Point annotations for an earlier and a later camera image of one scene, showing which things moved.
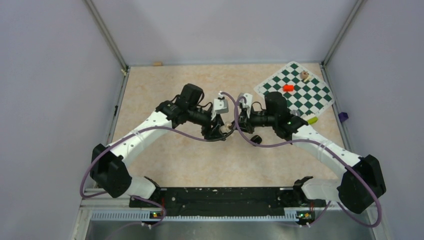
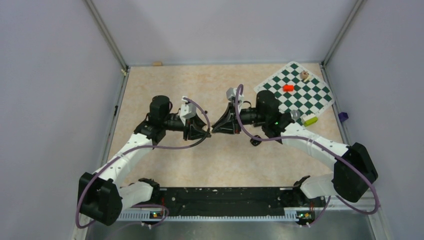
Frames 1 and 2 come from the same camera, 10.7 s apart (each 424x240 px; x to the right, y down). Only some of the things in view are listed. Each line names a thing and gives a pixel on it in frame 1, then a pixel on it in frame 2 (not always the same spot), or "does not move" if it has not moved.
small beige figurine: x=304 y=75 does not move
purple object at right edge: x=343 y=116 does not move
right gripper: x=245 y=123 -> x=229 y=123
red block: x=288 y=88 does not move
